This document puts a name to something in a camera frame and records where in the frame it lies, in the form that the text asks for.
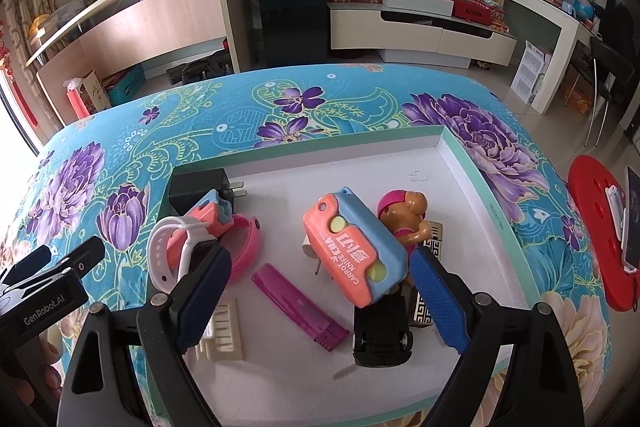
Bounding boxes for white watch band ring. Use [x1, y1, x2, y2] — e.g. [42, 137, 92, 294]
[147, 215, 221, 294]

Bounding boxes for black toy car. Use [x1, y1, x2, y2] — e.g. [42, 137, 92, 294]
[351, 292, 416, 369]

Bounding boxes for wooden shelf cabinet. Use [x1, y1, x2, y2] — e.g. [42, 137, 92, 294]
[25, 0, 256, 108]

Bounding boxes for small blue globe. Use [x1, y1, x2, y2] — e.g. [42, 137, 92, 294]
[572, 0, 597, 22]

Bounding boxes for red hanging knot decoration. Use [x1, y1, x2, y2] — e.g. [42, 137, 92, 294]
[0, 19, 38, 128]

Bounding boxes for black gold patterned box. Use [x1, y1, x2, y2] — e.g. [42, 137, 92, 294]
[407, 221, 448, 330]

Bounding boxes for white desk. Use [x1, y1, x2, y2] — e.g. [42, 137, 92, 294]
[497, 0, 596, 115]

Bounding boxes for white television stand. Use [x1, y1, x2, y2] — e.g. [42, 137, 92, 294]
[327, 0, 518, 70]

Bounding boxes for red plastic stool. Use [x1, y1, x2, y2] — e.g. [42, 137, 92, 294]
[567, 155, 640, 313]

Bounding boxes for pink brown toy dog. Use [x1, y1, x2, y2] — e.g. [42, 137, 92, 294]
[377, 188, 433, 288]

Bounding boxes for red gift bag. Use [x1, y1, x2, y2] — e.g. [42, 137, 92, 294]
[62, 77, 93, 120]

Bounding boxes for flat white box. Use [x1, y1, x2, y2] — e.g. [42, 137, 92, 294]
[382, 0, 457, 18]

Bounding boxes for black chair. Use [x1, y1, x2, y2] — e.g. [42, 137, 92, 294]
[570, 36, 636, 148]

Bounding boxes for floral teal blanket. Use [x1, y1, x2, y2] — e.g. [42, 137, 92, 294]
[0, 62, 613, 427]

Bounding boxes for person's left hand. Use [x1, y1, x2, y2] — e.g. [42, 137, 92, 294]
[10, 337, 65, 410]

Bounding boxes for flat red box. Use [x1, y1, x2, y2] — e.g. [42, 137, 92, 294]
[452, 0, 506, 26]

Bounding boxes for black power adapter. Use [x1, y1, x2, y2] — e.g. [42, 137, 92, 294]
[167, 167, 248, 220]

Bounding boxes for white desk calendar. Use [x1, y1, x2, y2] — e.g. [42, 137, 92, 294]
[510, 41, 552, 105]

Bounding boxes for smartphone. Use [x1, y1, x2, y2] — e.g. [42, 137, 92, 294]
[620, 166, 640, 273]

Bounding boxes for shallow green cardboard box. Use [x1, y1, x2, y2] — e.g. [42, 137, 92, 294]
[145, 124, 538, 427]

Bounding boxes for yellow plastic lid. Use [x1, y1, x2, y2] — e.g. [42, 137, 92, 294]
[30, 14, 53, 38]

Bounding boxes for white charger plug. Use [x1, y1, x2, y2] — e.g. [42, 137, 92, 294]
[300, 234, 336, 278]

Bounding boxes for purple folding comb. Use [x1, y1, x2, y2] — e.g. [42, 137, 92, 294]
[251, 263, 351, 352]

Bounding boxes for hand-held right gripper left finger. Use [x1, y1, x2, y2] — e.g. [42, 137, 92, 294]
[59, 244, 232, 427]

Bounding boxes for small orange blue toy knife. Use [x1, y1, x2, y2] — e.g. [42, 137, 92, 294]
[165, 188, 236, 280]

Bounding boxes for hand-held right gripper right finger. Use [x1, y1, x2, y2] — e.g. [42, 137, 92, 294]
[409, 247, 587, 427]

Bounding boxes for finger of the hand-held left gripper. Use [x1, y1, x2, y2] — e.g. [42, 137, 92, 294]
[0, 246, 53, 285]
[50, 236, 107, 282]

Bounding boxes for cream hair clip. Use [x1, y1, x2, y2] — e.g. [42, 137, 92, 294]
[194, 297, 246, 362]

